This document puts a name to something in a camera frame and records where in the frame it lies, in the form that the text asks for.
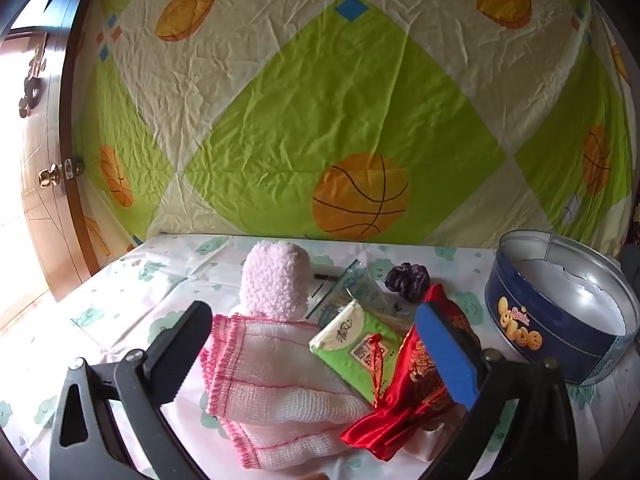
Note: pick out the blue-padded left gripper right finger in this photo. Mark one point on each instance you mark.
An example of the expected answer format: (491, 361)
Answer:
(540, 442)

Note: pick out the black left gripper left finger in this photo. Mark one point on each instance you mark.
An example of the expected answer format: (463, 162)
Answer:
(86, 442)

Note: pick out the red embroidered satin pouch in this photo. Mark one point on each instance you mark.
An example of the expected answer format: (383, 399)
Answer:
(416, 413)

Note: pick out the blue round metal tin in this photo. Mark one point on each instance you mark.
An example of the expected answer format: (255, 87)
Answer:
(553, 297)

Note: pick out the pink-edged white washcloth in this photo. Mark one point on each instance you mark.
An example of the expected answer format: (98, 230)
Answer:
(279, 404)

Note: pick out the green tissue pack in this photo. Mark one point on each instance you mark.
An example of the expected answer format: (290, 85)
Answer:
(361, 349)

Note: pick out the purple knitted scrunchie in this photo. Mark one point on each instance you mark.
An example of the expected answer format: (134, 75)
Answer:
(409, 281)

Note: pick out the cotton swab plastic pack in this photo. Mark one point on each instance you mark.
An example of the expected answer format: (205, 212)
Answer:
(332, 288)

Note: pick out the pink fluffy sock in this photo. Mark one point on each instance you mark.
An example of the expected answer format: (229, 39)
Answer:
(274, 282)

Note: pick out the brown wooden door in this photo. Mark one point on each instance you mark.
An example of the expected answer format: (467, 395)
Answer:
(54, 215)

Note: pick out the brass door knob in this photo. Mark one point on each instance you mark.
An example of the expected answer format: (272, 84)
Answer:
(69, 170)

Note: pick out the basketball-print hanging bedsheet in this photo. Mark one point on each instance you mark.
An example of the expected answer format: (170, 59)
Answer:
(422, 122)

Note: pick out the door hanging ornament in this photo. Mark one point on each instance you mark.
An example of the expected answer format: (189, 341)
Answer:
(32, 83)

